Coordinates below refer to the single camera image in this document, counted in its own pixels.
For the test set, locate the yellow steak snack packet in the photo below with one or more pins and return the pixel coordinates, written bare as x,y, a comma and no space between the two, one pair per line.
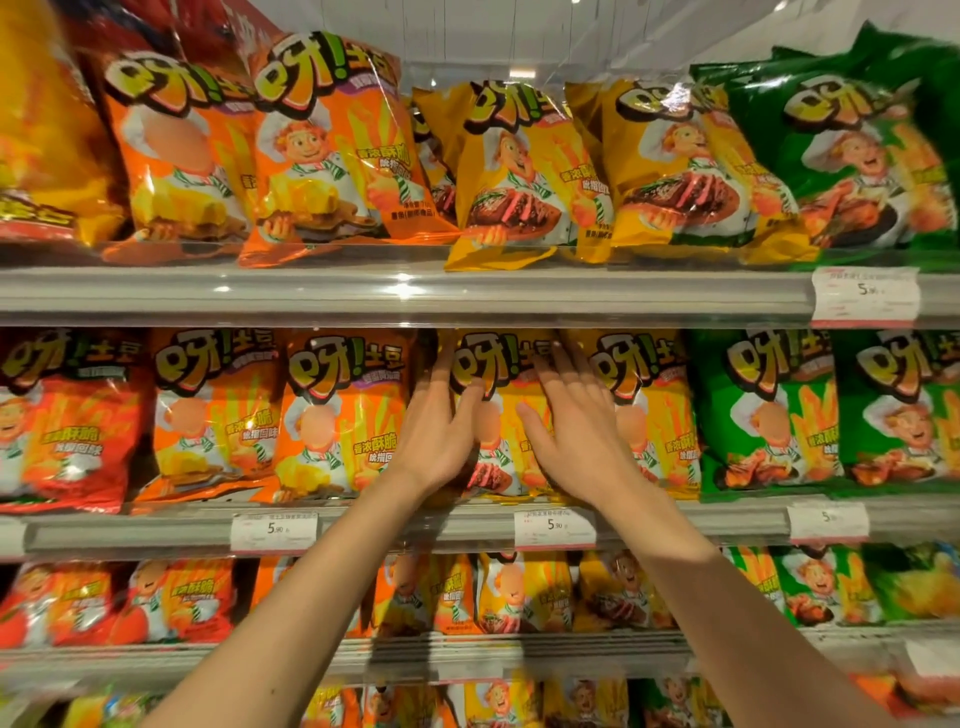
660,420
682,187
517,195
499,360

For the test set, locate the green chicken snack packet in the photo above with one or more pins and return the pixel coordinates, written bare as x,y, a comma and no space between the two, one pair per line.
900,420
765,420

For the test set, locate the red tomato chip bags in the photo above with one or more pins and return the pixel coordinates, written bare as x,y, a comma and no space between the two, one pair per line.
82,604

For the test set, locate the white price tag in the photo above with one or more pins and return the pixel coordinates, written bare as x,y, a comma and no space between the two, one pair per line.
934,660
866,298
555,530
829,523
11,538
274,534

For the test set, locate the orange chef snack packet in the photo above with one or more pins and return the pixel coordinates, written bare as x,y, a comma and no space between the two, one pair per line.
180,172
337,427
210,427
337,165

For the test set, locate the person's right forearm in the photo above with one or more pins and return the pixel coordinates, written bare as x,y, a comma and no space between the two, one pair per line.
735,622

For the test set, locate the red hanging sign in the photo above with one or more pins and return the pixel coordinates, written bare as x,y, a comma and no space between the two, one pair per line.
251,26

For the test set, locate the person's right hand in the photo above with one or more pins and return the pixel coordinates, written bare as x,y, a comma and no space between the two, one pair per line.
585,450

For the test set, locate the red tomato snack packet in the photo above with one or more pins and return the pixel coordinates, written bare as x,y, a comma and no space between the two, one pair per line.
75,435

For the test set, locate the person's left hand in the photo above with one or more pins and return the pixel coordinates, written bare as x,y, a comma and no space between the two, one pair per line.
442,442

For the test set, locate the person's left forearm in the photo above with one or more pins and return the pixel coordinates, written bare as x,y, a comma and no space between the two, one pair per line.
285,622

